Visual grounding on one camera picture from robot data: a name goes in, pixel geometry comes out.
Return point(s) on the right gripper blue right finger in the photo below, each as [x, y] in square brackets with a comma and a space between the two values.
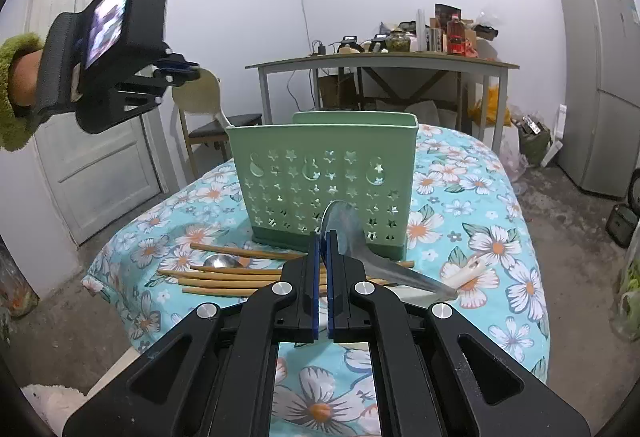
[336, 288]

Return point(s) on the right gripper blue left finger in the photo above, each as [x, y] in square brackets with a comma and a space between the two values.
[312, 286]

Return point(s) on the large steel spoon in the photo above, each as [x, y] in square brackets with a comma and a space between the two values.
[343, 218]

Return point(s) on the bamboo chopstick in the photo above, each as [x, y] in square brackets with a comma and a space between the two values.
[216, 291]
[220, 276]
[224, 284]
[248, 253]
[237, 271]

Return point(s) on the small steel spoon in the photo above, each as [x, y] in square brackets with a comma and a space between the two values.
[222, 261]

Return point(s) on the person left hand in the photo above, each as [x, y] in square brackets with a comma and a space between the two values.
[23, 76]

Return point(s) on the green perforated utensil holder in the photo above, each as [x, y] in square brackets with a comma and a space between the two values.
[289, 173]

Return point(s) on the wooden chair black seat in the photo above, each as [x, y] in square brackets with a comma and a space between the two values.
[212, 133]

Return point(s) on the white panel door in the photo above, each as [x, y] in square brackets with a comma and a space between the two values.
[96, 173]

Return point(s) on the green cuffed left sleeve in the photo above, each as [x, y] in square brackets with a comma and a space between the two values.
[17, 127]

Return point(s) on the grey wooden desk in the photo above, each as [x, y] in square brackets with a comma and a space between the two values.
[427, 61]

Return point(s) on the green glass jar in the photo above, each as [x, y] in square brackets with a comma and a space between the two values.
[398, 41]

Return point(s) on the yellow plastic bag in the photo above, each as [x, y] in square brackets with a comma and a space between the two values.
[492, 108]

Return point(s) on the red bottle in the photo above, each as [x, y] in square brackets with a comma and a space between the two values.
[455, 36]

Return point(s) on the silver refrigerator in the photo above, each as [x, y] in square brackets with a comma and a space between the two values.
[601, 133]

